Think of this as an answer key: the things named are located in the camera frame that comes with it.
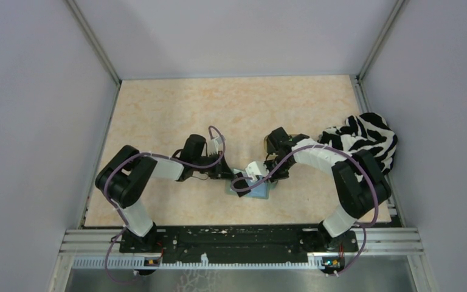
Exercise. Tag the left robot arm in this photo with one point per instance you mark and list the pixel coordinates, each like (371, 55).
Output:
(123, 180)

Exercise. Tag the green card holder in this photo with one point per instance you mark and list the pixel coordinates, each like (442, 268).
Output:
(260, 192)

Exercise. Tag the aluminium frame rail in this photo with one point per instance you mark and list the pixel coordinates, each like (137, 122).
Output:
(374, 241)

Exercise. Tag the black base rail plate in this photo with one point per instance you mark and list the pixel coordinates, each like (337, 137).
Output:
(238, 244)

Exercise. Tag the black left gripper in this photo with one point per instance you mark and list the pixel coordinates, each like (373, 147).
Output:
(221, 171)

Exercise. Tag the cream oval card tray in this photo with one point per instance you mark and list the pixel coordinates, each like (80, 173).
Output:
(273, 143)

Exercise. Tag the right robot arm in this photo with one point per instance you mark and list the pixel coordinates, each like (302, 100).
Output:
(360, 183)

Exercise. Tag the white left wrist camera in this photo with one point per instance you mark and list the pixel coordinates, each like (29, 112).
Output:
(218, 143)

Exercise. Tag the zebra striped cloth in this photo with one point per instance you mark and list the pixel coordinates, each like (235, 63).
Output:
(367, 131)

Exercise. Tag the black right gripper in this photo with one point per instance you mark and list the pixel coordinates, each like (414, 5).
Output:
(283, 176)

